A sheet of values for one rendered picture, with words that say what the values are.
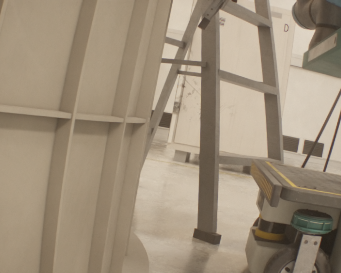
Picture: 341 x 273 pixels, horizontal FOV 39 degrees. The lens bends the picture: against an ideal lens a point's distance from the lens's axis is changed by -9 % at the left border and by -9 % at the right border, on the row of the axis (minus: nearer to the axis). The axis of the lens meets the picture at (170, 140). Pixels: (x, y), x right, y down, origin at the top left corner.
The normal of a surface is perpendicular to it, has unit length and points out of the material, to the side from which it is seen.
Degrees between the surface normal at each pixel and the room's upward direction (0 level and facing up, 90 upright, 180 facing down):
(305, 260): 90
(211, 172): 87
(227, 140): 90
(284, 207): 90
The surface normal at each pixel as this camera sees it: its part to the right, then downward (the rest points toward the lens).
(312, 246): -0.08, 0.05
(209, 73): -0.67, -0.13
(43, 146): 0.88, 0.19
